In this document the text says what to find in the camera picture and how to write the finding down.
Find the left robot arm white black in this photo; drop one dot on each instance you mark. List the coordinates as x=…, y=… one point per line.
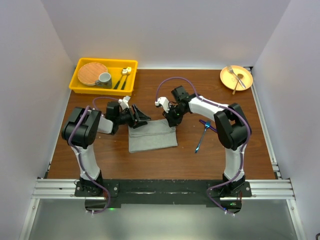
x=81, y=129

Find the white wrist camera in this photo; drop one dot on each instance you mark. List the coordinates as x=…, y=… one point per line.
x=164, y=103
x=124, y=102

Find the tan round plate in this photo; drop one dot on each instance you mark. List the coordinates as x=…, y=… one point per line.
x=229, y=81

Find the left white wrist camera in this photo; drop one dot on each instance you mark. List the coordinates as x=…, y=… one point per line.
x=124, y=102

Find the silver knife on plate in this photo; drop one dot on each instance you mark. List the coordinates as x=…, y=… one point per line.
x=239, y=78

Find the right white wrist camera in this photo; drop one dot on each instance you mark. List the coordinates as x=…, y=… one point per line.
x=164, y=103

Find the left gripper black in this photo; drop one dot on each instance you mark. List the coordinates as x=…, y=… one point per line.
x=139, y=116

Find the yellow plastic bin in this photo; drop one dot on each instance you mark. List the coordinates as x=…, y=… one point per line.
x=115, y=67

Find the round wooden plate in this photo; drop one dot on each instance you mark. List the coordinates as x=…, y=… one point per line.
x=89, y=73

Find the gold spoon black handle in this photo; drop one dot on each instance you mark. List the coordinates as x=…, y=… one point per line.
x=123, y=73

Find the silver fork on plate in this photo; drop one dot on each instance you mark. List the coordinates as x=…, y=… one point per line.
x=231, y=71

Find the blue metallic fork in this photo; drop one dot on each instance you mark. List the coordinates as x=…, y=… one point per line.
x=202, y=137

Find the grey ceramic mug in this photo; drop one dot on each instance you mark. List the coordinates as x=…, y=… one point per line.
x=104, y=80

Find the blue metallic knife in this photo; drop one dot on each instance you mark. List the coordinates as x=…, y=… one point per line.
x=207, y=126

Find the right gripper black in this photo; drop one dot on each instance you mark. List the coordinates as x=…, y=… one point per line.
x=173, y=121

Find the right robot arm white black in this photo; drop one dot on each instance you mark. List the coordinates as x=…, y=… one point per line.
x=231, y=126

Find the grey cloth napkin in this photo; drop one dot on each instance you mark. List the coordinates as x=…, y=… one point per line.
x=155, y=135

